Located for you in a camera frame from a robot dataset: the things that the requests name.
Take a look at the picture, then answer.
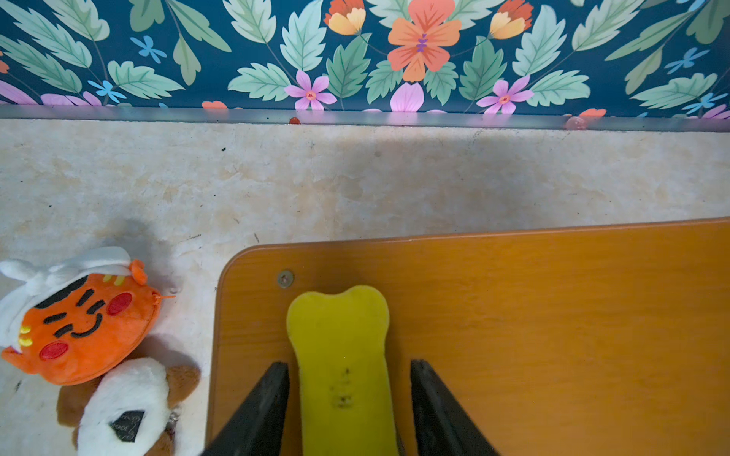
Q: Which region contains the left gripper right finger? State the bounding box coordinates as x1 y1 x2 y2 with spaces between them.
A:
410 360 499 456

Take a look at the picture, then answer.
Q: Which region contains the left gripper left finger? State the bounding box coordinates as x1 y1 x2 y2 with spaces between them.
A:
203 362 290 456

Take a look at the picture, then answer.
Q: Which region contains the yellow eraser top shelf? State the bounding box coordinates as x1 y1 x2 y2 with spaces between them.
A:
286 285 399 455

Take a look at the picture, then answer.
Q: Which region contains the wooden two-tier shelf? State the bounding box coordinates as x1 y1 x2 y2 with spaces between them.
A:
206 218 729 455

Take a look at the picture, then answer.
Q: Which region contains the brown white plush toy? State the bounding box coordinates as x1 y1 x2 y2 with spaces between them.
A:
56 357 201 455

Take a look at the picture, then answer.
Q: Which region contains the orange plush pouch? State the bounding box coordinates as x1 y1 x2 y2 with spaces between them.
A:
1 246 165 386

